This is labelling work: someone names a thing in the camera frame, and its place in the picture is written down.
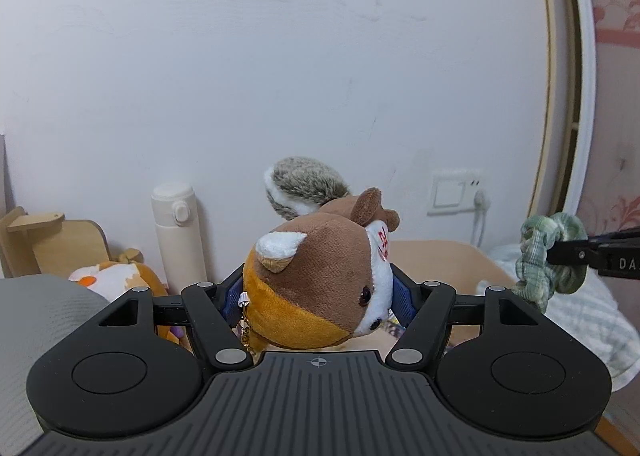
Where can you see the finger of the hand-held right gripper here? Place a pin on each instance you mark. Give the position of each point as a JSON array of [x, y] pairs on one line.
[[570, 252]]

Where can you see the white wall socket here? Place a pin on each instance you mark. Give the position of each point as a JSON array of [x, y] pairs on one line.
[[452, 191]]

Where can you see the grey fabric storage box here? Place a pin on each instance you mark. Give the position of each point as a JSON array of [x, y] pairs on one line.
[[35, 331]]

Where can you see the white and wooden door frame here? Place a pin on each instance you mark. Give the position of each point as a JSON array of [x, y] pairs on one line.
[[567, 86]]

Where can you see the wooden stand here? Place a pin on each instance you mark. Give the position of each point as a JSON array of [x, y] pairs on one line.
[[55, 246]]

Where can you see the white checked blanket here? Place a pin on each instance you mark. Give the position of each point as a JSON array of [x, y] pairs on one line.
[[595, 316]]

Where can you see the orange and white plush toy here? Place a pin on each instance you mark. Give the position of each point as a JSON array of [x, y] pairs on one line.
[[122, 278]]

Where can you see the green checked scrunchie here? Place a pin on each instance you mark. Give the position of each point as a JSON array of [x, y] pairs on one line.
[[532, 266]]

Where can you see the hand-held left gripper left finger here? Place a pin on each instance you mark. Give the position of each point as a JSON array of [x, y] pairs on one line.
[[231, 302]]

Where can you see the brown squirrel plush toy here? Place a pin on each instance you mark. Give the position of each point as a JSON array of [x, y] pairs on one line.
[[320, 276]]

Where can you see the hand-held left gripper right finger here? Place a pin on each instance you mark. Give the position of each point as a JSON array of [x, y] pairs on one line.
[[403, 304]]

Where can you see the small purple toy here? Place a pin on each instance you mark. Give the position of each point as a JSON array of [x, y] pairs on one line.
[[177, 335]]

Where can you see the white thermos bottle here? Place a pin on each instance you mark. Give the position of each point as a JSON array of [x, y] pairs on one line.
[[179, 236]]

